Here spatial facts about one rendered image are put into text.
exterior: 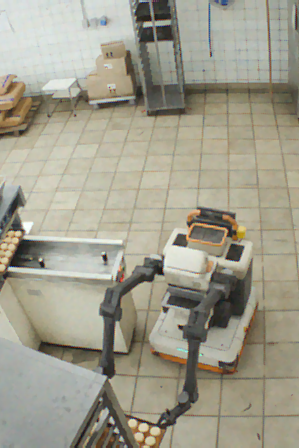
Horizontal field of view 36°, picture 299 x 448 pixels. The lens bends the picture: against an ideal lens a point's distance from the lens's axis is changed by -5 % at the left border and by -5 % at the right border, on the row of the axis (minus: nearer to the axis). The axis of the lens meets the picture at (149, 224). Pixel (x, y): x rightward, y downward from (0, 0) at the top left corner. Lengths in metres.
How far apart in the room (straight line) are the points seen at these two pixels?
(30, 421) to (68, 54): 5.82
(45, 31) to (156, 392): 4.97
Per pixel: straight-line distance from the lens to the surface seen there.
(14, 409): 1.34
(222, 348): 3.13
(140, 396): 3.32
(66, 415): 1.28
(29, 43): 6.79
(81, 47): 6.57
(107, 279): 2.78
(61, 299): 3.06
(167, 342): 3.20
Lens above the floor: 2.93
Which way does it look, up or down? 42 degrees down
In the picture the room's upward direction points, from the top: 10 degrees counter-clockwise
